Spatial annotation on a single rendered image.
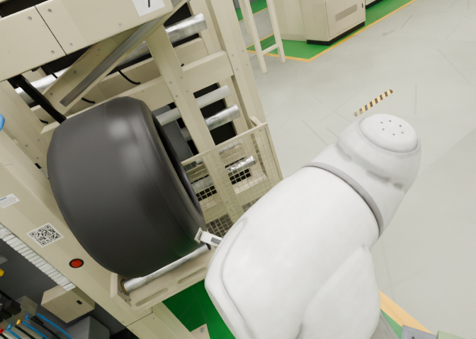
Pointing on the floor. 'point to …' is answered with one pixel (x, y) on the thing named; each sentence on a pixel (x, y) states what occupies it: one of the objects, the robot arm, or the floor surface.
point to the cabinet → (331, 10)
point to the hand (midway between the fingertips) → (212, 239)
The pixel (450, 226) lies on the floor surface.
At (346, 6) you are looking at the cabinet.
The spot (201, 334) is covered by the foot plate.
